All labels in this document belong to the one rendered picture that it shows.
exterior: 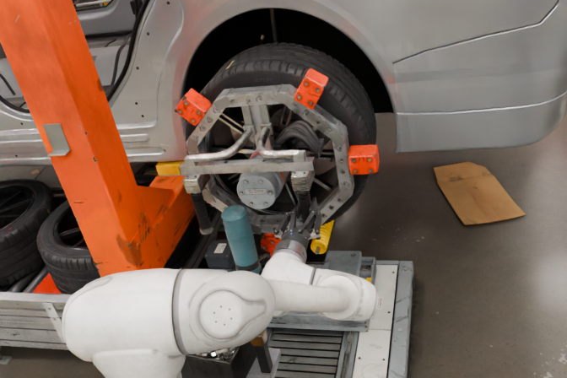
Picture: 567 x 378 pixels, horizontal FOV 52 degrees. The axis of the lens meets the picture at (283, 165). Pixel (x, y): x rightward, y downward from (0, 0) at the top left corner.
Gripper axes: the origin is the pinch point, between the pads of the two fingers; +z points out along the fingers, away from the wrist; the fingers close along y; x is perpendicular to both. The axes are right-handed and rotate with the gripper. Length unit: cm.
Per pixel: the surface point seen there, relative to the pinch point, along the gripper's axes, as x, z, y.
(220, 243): -40, 34, -49
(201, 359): -27, -36, -28
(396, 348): -75, 16, 20
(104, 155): 22, -2, -60
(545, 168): -83, 155, 89
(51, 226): -33, 35, -127
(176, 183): -15, 40, -64
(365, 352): -75, 13, 8
